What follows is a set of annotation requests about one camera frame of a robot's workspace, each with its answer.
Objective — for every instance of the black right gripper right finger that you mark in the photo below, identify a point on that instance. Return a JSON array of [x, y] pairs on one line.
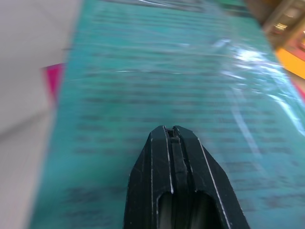
[[205, 181]]

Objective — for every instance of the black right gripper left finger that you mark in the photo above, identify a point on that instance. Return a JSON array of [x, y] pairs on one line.
[[152, 176]]

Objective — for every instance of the teal printed laminated sheet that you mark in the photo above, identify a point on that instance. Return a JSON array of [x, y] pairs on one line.
[[152, 71]]

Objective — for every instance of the magenta book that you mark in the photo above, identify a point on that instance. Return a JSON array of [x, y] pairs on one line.
[[54, 83]]

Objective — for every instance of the orange book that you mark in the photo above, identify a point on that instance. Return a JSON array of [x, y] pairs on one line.
[[291, 59]]

